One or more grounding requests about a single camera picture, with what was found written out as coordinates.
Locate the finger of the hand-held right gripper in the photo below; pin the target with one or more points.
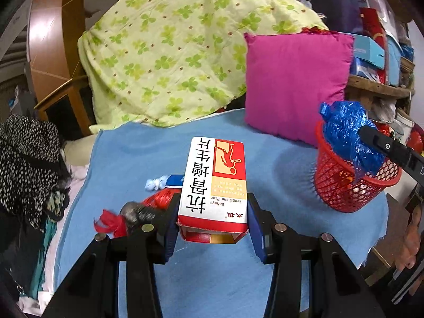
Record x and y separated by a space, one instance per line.
387 145

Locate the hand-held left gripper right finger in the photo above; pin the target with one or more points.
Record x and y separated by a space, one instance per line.
255 228

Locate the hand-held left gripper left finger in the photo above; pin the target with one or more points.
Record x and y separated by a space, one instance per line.
170 227

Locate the red plastic bag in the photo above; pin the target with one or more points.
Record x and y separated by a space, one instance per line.
159 200

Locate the blue plastic bag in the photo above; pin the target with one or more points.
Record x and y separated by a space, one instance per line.
344 129

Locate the white red medicine box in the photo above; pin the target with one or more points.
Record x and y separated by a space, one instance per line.
212 185

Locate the red plastic basket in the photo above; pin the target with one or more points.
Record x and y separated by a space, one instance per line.
334 185

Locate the person's right hand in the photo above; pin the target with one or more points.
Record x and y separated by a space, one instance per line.
414 241

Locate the white plastic bag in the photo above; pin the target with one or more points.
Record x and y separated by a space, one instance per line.
384 111

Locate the crumpled white paper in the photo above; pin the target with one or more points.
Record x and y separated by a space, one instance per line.
155 183

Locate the blue white packet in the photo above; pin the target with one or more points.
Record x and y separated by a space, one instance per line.
174 180

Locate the wooden table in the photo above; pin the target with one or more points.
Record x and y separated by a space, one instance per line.
377 87

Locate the blue cloth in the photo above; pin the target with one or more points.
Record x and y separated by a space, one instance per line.
132 159

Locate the light blue cardboard box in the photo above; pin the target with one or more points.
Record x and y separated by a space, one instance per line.
366 49

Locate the magenta pillow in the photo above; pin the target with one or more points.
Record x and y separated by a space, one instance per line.
294 82

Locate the red cardboard box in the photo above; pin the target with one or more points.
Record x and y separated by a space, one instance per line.
374 29

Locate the teal cloth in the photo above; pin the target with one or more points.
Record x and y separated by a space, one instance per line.
49 245

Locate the shiny red bag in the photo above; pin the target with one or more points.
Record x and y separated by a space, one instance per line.
318 30

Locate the navy bag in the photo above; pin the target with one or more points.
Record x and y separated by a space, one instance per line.
334 3

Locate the black white dotted garment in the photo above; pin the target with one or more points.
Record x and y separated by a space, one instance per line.
26 165

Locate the green clover quilt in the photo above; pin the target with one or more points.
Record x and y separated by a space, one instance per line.
185 46

